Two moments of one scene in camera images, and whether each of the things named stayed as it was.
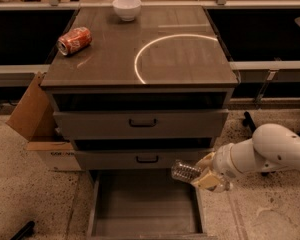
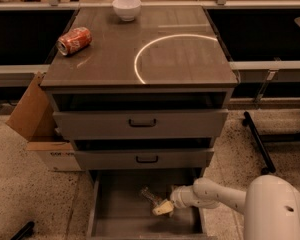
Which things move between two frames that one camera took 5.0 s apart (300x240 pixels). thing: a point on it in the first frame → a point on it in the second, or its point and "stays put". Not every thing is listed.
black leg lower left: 25,232 stays put
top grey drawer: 144,124 stays put
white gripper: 224,162 → 178,197
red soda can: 74,41 stays put
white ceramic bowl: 127,7 stays put
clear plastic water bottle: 189,173 → 150,196
